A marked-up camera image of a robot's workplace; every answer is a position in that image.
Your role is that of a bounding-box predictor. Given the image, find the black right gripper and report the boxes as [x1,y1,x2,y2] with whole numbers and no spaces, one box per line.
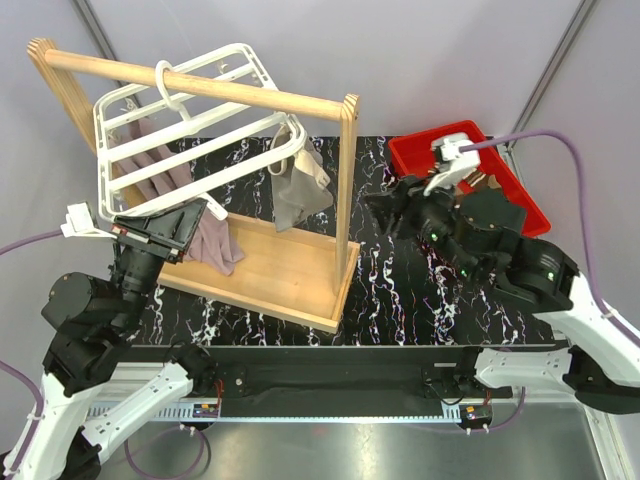
[361,167,481,281]

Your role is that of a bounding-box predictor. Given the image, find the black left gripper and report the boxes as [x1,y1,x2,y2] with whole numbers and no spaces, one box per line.
[114,196,210,328]

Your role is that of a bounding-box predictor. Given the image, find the white plastic clip hanger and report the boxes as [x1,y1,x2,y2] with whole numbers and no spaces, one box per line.
[92,42,307,224]

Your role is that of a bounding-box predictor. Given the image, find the brown striped sock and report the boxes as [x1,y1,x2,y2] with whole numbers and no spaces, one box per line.
[465,170,502,191]

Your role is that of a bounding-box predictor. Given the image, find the grey cream sock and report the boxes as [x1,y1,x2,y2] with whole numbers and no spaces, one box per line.
[267,138,334,232]

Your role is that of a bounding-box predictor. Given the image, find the wooden clothes rack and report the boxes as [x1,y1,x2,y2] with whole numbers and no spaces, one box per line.
[27,38,359,333]

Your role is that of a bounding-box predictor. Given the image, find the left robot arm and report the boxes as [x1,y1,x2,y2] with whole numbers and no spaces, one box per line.
[1,199,222,479]

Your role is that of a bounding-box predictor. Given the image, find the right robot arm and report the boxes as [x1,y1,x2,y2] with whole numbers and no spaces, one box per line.
[364,177,639,415]

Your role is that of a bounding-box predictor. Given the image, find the mauve hanging cloth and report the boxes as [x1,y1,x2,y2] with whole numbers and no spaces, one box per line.
[108,117,245,276]

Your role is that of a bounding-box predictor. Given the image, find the red plastic bin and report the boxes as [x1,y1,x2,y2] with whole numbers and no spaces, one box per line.
[389,120,551,237]

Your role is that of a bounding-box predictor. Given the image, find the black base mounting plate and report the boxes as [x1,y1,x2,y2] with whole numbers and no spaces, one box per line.
[94,344,531,419]

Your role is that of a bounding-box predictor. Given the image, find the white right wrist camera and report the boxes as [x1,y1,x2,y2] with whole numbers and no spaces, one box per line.
[423,132,480,197]

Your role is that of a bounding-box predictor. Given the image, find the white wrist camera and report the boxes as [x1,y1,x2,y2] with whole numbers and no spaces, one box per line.
[60,202,115,239]
[423,132,480,197]

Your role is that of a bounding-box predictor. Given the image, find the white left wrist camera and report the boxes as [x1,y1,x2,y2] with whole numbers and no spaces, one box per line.
[60,202,115,239]

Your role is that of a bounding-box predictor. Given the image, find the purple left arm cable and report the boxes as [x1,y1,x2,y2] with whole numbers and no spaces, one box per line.
[0,229,66,257]

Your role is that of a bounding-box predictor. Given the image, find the white slotted cable duct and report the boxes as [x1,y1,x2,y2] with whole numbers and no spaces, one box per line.
[84,402,469,425]

